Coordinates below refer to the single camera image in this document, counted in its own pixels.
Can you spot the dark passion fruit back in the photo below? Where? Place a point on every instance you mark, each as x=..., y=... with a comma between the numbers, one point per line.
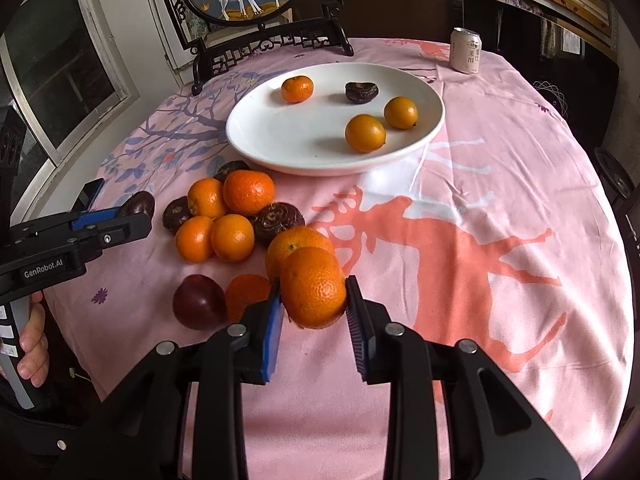
x=229, y=167

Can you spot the dark passion fruit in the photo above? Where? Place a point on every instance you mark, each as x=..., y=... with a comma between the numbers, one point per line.
x=229, y=167
x=275, y=219
x=142, y=202
x=175, y=214

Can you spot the pink floral tablecloth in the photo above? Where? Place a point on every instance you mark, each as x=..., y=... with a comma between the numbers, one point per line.
x=497, y=231

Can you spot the round deer screen ornament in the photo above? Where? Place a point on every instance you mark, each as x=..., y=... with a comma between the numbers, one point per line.
x=221, y=33

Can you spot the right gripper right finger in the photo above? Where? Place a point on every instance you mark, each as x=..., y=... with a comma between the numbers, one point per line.
x=493, y=431

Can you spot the small dark fruit on plate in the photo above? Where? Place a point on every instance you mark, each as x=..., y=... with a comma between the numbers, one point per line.
x=358, y=92

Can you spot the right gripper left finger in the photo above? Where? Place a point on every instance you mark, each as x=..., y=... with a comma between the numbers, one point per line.
x=200, y=386

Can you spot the yellow-orange kumquat far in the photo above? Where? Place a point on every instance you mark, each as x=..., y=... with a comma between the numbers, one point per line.
x=401, y=113

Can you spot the black smartphone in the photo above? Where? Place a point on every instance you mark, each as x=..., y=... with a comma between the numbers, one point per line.
x=87, y=195

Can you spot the person left hand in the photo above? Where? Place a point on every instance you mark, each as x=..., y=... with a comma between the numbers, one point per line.
x=34, y=366

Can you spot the yellow-orange kumquat near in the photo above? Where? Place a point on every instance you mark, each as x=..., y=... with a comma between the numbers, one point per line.
x=365, y=134

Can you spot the white oval plate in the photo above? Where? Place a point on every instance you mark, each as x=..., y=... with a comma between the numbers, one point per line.
x=308, y=138

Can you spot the yellow-orange kumquat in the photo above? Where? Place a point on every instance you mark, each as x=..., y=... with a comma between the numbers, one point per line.
x=365, y=134
x=401, y=113

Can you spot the mandarin at plate back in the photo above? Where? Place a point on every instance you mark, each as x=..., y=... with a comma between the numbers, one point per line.
x=297, y=89

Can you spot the white drink can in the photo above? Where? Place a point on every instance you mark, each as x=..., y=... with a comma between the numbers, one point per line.
x=465, y=50

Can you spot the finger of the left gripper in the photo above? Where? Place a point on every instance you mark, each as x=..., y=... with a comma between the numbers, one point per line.
x=93, y=240
x=64, y=223

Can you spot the large orange with stem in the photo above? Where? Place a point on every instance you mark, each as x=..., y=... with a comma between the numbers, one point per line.
x=205, y=199

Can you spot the small mandarin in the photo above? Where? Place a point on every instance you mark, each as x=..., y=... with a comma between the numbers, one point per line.
x=244, y=290

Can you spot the red plum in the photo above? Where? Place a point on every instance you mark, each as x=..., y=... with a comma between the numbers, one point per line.
x=198, y=303

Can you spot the dark passion fruit front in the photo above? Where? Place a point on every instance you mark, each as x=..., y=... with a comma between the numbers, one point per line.
x=175, y=214

